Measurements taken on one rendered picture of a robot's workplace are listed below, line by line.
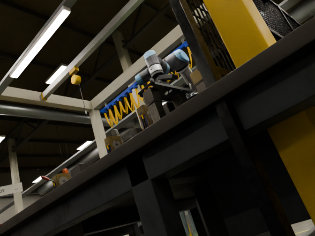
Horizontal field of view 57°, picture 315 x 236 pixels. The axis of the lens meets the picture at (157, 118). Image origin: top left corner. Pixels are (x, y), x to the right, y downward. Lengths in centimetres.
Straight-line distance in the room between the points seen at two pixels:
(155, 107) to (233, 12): 49
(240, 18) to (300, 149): 37
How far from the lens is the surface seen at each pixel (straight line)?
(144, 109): 143
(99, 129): 605
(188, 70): 217
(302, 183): 72
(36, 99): 560
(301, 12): 1358
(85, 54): 469
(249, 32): 81
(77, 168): 199
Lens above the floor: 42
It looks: 22 degrees up
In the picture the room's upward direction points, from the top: 19 degrees counter-clockwise
